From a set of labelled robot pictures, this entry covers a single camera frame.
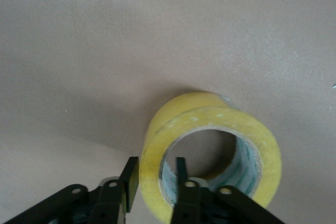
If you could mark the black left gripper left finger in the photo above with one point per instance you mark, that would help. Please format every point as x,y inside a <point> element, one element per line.
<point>131,182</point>

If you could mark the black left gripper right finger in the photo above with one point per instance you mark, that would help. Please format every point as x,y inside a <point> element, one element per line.
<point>183,197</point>

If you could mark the yellow packing tape roll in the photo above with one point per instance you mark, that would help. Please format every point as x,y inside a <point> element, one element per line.
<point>210,113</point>

